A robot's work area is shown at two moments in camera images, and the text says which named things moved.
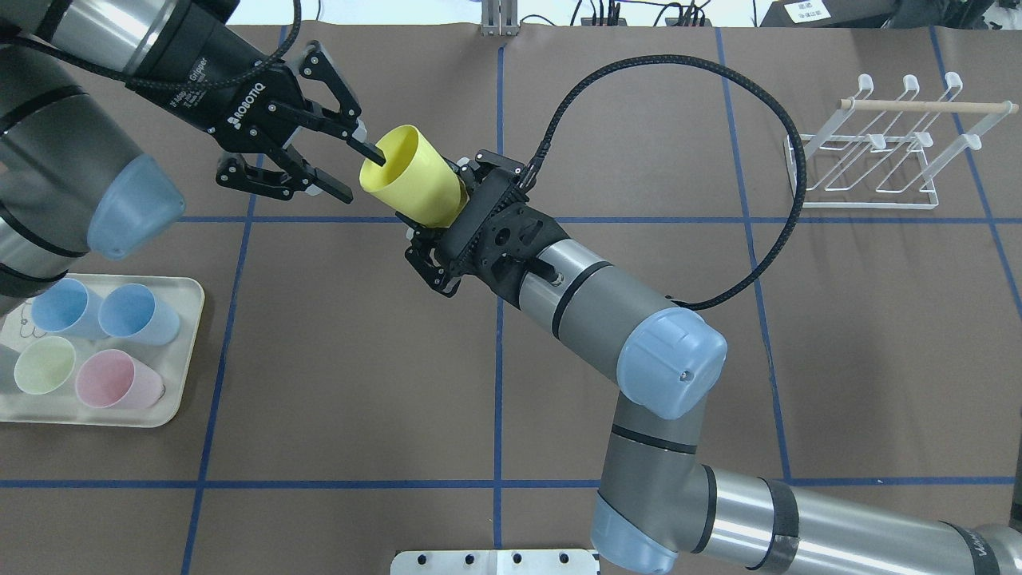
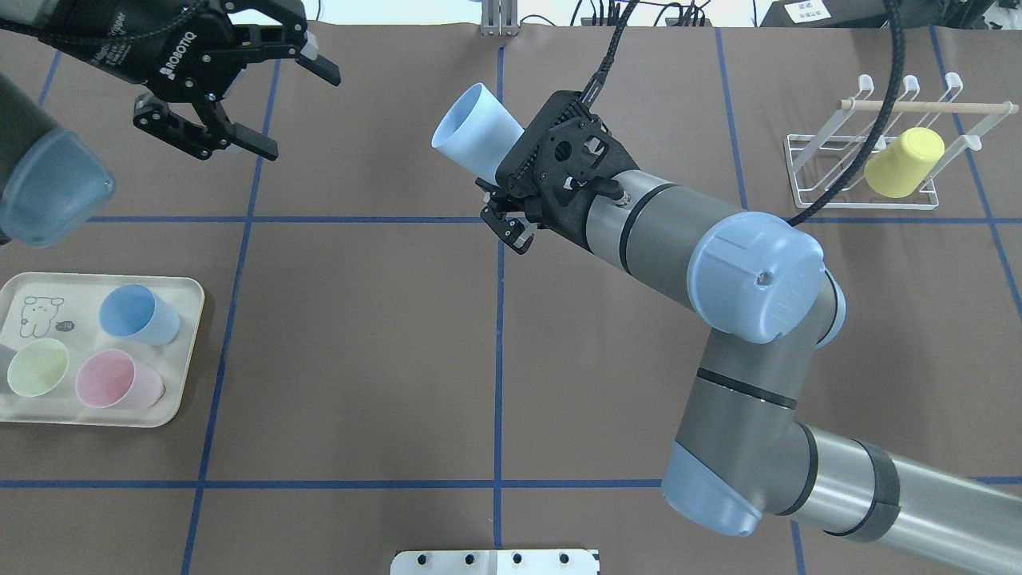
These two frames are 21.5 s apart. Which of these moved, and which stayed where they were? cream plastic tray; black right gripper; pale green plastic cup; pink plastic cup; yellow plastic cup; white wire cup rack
Moved: yellow plastic cup; black right gripper
Stayed: cream plastic tray; pink plastic cup; white wire cup rack; pale green plastic cup
